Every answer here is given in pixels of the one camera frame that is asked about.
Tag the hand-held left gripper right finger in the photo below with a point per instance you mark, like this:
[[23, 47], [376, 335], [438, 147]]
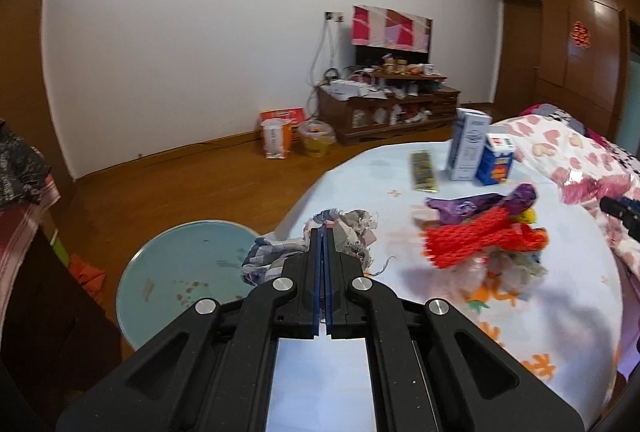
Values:
[[350, 307]]

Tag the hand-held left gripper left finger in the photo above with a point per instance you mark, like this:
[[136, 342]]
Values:
[[300, 292]]

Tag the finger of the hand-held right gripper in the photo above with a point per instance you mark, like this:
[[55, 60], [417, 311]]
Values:
[[631, 202], [620, 214]]

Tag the pink plastic wrapper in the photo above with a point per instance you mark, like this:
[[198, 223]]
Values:
[[595, 184]]

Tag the plaid cloth rag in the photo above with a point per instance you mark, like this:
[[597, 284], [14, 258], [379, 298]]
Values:
[[350, 227]]

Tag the light blue trash bin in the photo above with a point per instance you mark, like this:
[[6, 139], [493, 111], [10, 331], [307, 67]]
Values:
[[190, 257]]

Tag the white blanket with pink hearts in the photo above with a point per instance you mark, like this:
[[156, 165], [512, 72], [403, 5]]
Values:
[[550, 142]]

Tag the pink black patterned blanket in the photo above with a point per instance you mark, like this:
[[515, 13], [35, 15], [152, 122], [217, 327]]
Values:
[[560, 112]]

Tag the clear crumpled plastic wrapper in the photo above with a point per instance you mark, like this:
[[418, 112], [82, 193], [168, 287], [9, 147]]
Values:
[[505, 272]]

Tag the brown wooden wardrobe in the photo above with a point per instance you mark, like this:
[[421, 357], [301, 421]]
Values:
[[595, 77]]

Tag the small blue carton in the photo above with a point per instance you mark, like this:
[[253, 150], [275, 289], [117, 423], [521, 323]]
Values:
[[495, 165]]

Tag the red foam net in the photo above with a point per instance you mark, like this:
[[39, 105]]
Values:
[[475, 237]]

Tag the purple plastic wrapper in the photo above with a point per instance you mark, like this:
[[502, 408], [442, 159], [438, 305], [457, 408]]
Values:
[[465, 207]]

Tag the dark gold snack packet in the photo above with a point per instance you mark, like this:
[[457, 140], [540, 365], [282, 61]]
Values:
[[424, 172]]

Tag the white orange paper bag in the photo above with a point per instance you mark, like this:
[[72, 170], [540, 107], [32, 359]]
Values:
[[276, 140]]

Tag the tall white blue carton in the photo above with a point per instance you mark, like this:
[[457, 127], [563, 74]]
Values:
[[467, 147]]

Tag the red paper decoration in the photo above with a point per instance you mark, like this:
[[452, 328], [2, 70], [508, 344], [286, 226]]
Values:
[[580, 35]]

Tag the brown wooden television stand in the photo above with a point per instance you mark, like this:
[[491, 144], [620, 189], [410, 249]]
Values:
[[335, 117]]

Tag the brown wooden room door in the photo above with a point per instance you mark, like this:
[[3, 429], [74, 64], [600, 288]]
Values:
[[522, 47]]

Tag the white cardboard box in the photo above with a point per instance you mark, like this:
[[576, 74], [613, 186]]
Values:
[[345, 90]]

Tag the orange cloth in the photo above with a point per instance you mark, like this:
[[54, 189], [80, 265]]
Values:
[[87, 274]]

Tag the white mug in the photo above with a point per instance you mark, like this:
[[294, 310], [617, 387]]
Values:
[[428, 69]]

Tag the green plastic container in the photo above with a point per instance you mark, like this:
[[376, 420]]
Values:
[[60, 247]]

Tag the black television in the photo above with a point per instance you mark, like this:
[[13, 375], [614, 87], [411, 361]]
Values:
[[390, 57]]

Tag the pink white television cover cloth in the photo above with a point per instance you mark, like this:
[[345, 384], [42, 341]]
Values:
[[390, 27]]

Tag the red striped blanket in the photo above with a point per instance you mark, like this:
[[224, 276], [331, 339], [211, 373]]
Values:
[[22, 232]]

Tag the black patterned cloth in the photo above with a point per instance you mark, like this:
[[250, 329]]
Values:
[[20, 167]]

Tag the brown door below window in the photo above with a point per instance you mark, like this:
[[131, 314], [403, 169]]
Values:
[[25, 62]]

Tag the dark wooden bed frame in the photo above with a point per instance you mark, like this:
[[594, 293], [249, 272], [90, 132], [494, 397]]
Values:
[[50, 327]]

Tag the wall socket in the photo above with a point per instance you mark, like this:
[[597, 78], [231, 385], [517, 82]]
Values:
[[334, 16]]

